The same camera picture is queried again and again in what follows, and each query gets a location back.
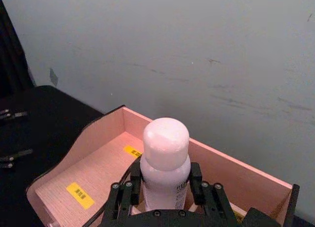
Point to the black table cloth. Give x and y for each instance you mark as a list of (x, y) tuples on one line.
[(49, 128)]

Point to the plain pale wall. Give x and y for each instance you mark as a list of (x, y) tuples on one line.
[(172, 52)]

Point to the black rack with steel bars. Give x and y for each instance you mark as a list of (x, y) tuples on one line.
[(21, 113)]

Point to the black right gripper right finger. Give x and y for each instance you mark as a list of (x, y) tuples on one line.
[(197, 185)]

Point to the black hanging fabric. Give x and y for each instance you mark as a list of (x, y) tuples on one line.
[(11, 59)]

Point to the white plastic bottle with cap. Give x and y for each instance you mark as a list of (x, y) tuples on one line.
[(165, 148)]

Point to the yellow label sticker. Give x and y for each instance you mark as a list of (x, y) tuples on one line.
[(131, 151), (80, 195), (238, 216)]

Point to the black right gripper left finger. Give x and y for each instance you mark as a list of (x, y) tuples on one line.
[(135, 187)]

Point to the shallow brown cardboard tray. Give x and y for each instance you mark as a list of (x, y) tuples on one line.
[(103, 148)]

